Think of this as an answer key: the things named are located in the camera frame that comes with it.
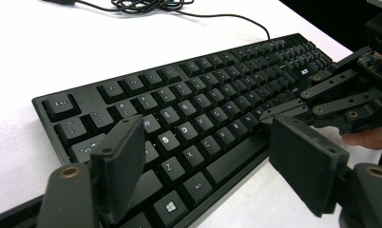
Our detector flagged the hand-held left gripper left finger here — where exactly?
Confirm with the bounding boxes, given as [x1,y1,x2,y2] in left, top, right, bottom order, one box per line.
[89,114,146,226]

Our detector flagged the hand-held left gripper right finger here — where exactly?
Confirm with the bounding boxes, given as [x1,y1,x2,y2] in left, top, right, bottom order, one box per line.
[268,114,351,219]

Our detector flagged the black computer keyboard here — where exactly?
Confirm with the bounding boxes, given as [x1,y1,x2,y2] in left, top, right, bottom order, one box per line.
[31,32,335,228]

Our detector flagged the black keyboard cable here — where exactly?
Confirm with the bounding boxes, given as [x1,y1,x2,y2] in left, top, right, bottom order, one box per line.
[41,0,272,41]

